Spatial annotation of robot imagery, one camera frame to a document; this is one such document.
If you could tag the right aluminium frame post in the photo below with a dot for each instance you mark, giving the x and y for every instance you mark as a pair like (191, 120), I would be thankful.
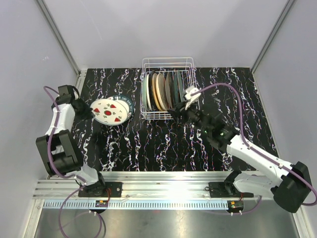
(274, 31)

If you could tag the aluminium frame post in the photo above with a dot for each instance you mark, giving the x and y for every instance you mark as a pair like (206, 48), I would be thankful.
(58, 36)
(274, 31)

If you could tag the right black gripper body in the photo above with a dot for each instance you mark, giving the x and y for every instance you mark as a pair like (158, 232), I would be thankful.
(192, 115)

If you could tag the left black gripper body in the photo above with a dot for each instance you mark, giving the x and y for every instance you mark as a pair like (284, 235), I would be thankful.
(84, 111)

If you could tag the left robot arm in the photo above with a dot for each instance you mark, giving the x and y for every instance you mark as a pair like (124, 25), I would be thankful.
(59, 152)

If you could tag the left aluminium frame post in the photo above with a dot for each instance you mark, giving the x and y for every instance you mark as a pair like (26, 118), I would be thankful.
(58, 36)

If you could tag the cream pink leaf plate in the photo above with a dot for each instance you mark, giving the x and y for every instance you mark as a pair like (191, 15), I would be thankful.
(160, 88)

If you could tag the cream yellow leaf plate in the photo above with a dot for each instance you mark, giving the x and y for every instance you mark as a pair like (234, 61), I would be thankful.
(153, 80)

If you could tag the brown rimmed plate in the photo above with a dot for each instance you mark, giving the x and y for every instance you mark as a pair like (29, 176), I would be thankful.
(168, 90)

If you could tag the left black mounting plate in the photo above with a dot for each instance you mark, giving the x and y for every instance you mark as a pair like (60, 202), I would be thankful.
(109, 188)

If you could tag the white watermelon plate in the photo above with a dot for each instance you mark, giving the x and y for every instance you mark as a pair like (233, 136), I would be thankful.
(109, 112)

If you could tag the blue blossom branch plate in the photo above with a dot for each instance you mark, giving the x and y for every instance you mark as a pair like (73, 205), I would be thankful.
(176, 92)

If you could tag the large teal bottom plate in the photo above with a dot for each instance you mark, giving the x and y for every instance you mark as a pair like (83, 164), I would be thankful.
(180, 85)

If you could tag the black mounting plate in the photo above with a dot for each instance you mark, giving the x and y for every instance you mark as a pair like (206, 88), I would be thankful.
(109, 188)
(220, 190)

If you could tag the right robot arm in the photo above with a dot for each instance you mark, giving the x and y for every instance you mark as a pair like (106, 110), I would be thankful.
(286, 183)

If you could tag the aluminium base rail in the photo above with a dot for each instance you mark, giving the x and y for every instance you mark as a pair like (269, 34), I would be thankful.
(141, 185)

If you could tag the mint green floral plate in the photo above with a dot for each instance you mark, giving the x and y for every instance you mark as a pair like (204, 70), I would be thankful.
(144, 96)

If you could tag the white slotted cable duct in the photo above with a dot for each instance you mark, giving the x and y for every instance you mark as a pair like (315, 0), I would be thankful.
(137, 204)

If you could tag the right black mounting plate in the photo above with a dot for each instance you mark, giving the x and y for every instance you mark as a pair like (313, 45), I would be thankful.
(220, 190)

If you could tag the white plate dark lettered rim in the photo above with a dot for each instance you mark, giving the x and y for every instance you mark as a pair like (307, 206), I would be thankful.
(126, 102)

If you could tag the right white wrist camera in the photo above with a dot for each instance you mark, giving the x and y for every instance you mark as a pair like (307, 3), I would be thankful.
(191, 95)

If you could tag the white wire dish rack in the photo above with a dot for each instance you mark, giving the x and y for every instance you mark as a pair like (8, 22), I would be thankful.
(164, 65)

